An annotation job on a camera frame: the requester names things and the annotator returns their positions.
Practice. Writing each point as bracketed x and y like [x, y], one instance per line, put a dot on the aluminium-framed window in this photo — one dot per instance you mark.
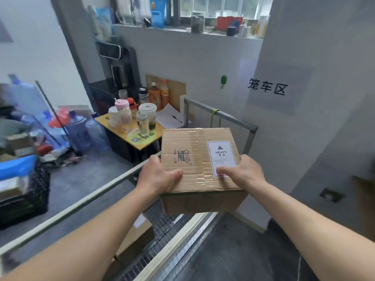
[228, 5]

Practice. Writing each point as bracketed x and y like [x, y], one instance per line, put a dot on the wall sign with black characters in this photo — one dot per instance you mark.
[268, 87]

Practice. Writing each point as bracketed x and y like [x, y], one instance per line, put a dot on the green popsicle wall hook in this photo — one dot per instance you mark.
[223, 80]

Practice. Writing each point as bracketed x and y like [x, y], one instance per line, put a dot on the black pen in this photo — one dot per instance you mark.
[177, 119]

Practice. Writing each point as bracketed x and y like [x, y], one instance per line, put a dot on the small yellow table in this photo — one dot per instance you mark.
[114, 130]

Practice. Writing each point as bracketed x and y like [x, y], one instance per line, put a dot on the large pale blue jug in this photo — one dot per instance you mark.
[27, 96]

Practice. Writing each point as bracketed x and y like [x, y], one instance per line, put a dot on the orange drink bottle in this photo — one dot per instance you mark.
[165, 93]

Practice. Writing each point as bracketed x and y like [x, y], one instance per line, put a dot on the white lid drink cup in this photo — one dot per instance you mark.
[148, 112]

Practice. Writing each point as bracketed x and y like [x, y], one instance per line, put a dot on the red box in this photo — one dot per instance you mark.
[228, 22]

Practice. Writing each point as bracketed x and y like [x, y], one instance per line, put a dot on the cream tall bottle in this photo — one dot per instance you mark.
[261, 26]

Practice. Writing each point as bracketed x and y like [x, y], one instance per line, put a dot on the blue plastic box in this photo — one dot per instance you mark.
[16, 168]

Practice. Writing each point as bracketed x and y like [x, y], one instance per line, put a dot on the dark mug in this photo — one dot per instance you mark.
[231, 31]

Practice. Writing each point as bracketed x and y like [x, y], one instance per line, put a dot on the pink lid clear tumbler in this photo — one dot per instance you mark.
[124, 112]

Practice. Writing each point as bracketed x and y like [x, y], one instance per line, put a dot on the black lid steel flask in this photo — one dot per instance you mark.
[143, 96]

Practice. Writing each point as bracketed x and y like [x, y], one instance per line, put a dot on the person's left forearm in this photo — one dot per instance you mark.
[82, 239]

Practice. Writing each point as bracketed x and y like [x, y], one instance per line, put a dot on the white plastic cup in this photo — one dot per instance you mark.
[113, 117]

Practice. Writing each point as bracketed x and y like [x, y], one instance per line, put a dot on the pale blue plastic bag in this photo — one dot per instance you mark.
[103, 23]

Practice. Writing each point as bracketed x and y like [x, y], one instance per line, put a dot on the blue water jug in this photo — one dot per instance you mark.
[77, 131]
[98, 134]

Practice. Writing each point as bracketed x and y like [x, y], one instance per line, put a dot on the clear glass kettle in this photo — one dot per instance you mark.
[126, 11]

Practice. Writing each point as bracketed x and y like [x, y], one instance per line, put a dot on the white paper sheet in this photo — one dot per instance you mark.
[168, 121]

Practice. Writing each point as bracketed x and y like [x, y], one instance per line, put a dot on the dark lid glass jar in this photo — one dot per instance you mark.
[197, 23]

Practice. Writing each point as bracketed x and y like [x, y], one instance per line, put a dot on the person's right forearm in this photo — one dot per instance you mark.
[316, 231]

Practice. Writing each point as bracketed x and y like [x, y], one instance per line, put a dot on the clear glass jar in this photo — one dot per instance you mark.
[143, 125]

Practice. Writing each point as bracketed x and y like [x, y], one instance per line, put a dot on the person's right hand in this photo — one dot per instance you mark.
[249, 175]

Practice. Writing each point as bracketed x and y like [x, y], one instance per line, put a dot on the person's left hand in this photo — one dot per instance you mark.
[155, 178]

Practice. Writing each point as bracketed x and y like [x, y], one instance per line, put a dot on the yellow-green round sticker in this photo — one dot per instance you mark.
[133, 138]

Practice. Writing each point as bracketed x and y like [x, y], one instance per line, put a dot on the blue detergent bottle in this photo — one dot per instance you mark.
[158, 14]

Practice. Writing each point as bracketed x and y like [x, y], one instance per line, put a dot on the grey wall socket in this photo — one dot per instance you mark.
[331, 195]

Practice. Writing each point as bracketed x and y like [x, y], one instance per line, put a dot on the white small bottle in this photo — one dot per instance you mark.
[244, 29]

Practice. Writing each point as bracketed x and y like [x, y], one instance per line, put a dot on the brown tea bottle white cap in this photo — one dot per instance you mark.
[154, 96]

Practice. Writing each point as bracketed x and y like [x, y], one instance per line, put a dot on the heap of mixed rubbish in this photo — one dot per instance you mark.
[64, 159]

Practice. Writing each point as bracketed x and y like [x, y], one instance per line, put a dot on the red plastic object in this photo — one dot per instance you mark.
[60, 118]

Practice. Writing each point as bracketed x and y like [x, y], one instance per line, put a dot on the red lid bottle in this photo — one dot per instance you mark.
[133, 103]

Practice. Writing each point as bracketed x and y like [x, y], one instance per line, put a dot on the black plastic crate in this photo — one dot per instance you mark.
[32, 199]

